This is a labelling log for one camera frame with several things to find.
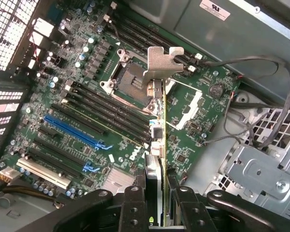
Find silver chipset heat sink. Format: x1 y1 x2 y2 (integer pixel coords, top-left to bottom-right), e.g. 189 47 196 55
101 166 137 194

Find green motherboard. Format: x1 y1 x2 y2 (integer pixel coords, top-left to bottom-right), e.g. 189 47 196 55
0 0 242 201

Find white power connector with wires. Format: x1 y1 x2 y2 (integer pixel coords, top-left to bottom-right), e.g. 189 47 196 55
0 166 63 210

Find blue expansion slot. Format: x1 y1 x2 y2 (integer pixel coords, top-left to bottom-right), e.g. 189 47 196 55
43 114 113 150

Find open black PC case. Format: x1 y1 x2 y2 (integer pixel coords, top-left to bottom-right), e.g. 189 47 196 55
0 0 290 232

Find CPU socket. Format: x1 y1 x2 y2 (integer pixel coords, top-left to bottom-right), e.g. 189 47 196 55
99 48 177 114

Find white expansion slot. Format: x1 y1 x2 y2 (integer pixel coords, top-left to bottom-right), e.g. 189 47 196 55
16 158 72 190

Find perforated metal drive cage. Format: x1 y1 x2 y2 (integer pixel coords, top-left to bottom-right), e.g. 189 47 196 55
203 106 290 218

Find coin cell battery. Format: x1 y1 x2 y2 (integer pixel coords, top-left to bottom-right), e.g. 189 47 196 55
208 83 225 98

